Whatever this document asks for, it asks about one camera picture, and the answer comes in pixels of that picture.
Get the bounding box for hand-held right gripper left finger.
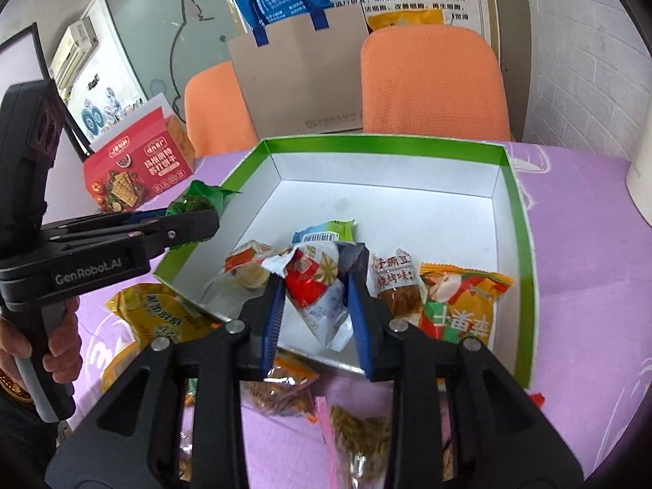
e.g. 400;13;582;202
45;276;287;489

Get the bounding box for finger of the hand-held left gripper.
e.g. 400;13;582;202
43;208;221;266
41;209;170;231

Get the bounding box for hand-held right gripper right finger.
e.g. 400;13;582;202
337;242;584;489

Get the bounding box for green foil snack packet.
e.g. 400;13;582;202
165;179;245;249

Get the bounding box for red white snack packet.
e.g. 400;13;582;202
262;242;356;352

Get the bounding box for green white cardboard box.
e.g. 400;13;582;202
153;137;540;390

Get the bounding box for person's left forearm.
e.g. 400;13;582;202
0;367;58;489

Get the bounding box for person's left hand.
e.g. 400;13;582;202
0;296;83;375

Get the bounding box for red cracker box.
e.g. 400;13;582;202
83;110;197;214

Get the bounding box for brown clear snack packet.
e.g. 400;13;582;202
369;249;427;319

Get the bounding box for orange brown snack packet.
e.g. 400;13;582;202
242;350;321;419

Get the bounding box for yellow snack packet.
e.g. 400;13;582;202
102;285;222;395

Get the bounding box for blue green snack packet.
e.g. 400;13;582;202
291;219;356;246

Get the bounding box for orange green red snack packet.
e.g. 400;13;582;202
418;262;515;348

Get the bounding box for black framed whiteboard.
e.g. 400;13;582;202
0;22;95;165

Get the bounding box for pink clear snack packet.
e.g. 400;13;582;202
313;394;404;489

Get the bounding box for orange chair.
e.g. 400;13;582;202
359;27;512;142
183;60;260;160

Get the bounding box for white air conditioner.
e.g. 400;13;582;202
48;16;101;88

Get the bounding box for frosted glass door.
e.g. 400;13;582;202
102;0;246;119

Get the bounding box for purple tablecloth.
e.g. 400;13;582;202
66;140;652;489

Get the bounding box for brown paper bag blue handles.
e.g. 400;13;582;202
227;0;370;136

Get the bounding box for gold bracelet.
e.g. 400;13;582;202
0;373;34;405

